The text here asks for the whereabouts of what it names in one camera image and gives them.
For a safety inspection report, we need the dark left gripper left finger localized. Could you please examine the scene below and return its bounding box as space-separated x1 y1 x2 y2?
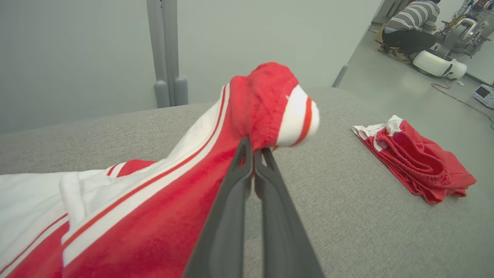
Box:
183 136 254 278

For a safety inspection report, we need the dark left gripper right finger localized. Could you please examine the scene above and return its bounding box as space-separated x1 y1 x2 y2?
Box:
254 148 325 278

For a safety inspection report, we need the red white lettered jersey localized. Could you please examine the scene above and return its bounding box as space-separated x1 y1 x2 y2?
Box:
0 62 321 278

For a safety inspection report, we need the red shorts white side stripe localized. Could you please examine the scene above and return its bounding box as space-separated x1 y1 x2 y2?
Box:
351 115 477 204

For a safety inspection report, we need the grey slanted partition foot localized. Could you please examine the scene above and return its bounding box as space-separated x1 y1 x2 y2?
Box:
332 64 349 88

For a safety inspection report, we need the white meter with screen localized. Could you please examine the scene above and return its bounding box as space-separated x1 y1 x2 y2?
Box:
473 84 494 109

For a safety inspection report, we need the crouching person striped shirt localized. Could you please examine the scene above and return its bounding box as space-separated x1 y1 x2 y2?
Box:
381 0 441 64

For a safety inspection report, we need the grey background robot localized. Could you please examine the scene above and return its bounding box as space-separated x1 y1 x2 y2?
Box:
440 0 494 54

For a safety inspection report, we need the grey partition post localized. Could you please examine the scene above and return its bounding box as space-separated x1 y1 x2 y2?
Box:
147 0 171 108
162 0 189 107

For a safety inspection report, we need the thin floor cable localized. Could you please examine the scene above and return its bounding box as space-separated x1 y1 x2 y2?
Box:
431 76 494 130

